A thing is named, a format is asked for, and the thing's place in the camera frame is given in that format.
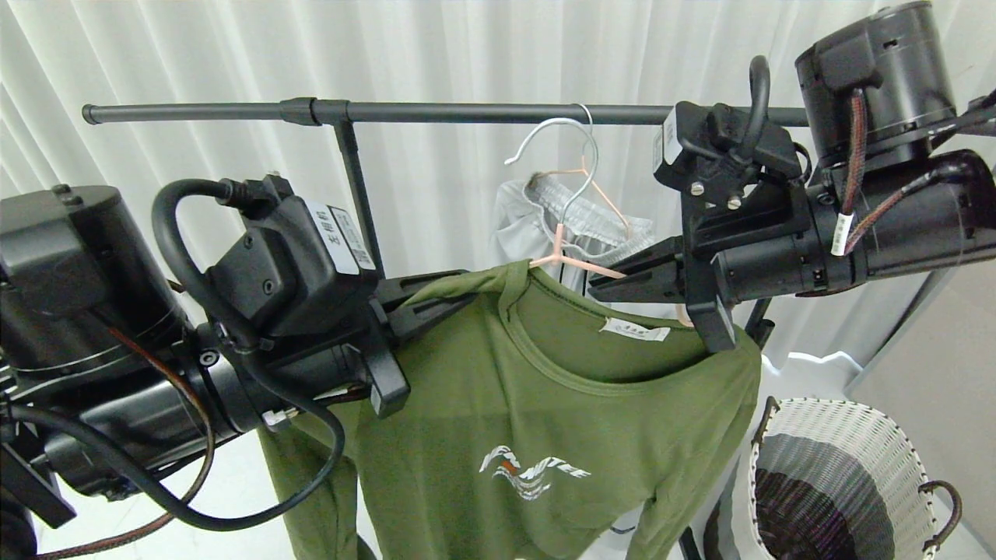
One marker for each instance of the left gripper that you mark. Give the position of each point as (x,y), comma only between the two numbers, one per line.
(311,381)

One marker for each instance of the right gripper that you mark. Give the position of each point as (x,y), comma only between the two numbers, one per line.
(778,264)

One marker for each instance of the pink clothes hanger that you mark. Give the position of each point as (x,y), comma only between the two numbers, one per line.
(580,267)
(599,194)

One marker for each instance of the green long-sleeved shirt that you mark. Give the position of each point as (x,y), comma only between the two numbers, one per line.
(529,404)

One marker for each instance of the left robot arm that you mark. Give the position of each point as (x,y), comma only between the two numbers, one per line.
(78,264)

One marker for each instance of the black clothes rack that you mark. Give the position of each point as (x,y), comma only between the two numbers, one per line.
(467,113)

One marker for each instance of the white laundry basket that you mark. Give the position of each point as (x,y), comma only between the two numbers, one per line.
(840,435)

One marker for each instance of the pale grey shorts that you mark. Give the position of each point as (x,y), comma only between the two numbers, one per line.
(521,233)

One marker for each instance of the white curtain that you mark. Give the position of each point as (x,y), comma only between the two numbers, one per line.
(233,54)

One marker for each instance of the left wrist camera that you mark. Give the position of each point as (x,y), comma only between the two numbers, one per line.
(296,257)

